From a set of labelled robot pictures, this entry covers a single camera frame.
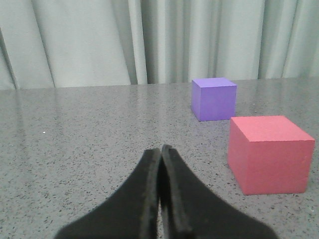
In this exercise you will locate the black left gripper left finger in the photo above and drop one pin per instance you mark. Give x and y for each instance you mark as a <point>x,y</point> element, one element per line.
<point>130,213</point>

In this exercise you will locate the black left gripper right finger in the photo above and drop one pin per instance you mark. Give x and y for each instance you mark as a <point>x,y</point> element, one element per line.
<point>191,211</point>

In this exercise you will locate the purple foam cube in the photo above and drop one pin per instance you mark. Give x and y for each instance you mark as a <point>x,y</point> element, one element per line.
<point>213,98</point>

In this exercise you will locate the red foam cube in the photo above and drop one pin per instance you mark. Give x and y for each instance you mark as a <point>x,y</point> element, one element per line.
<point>269,155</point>

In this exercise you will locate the grey-green curtain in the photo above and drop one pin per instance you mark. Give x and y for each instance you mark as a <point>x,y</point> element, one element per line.
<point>77,43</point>

